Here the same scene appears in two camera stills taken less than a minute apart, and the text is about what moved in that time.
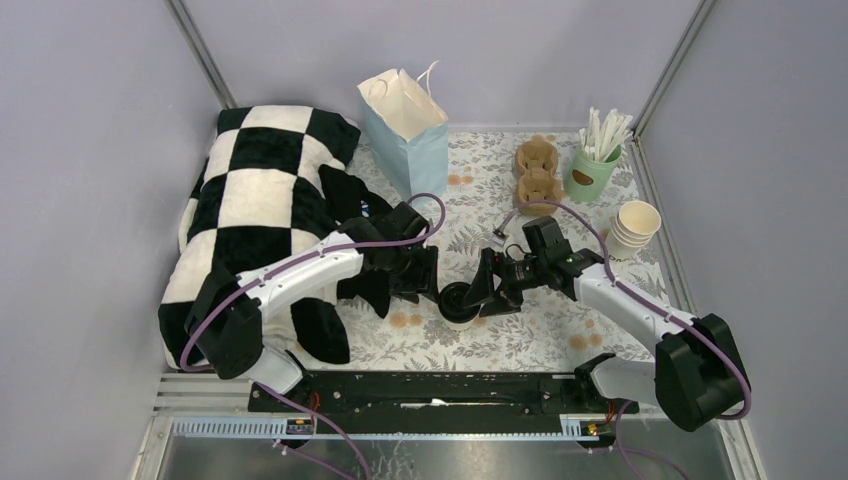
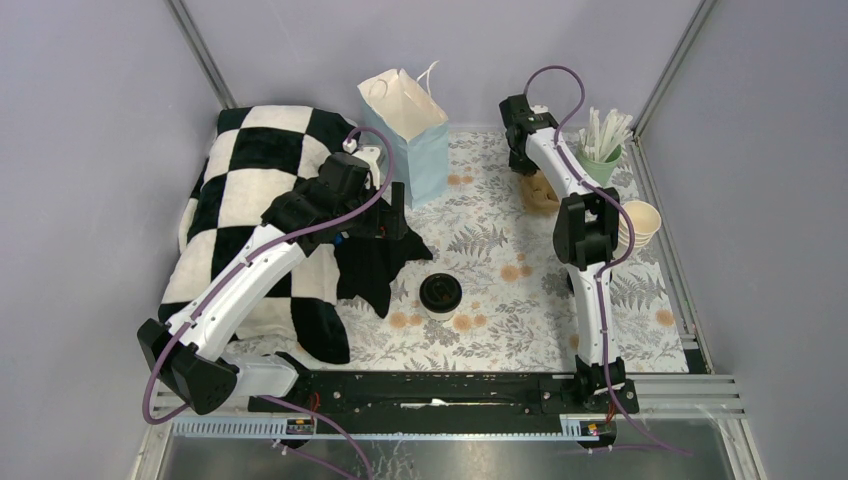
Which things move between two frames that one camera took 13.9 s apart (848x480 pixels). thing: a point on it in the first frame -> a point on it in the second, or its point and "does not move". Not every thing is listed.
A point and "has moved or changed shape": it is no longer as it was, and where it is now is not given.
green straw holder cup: (587, 178) does not move
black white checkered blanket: (257, 198) does not move
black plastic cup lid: (451, 303) has moved or changed shape
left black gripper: (425, 280) -> (386, 223)
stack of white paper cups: (635, 225) does not move
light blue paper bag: (411, 131) does not move
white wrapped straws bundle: (601, 140) does not move
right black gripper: (482, 286) -> (522, 167)
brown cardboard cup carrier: (537, 162) does not move
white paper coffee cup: (461, 327) -> (445, 316)
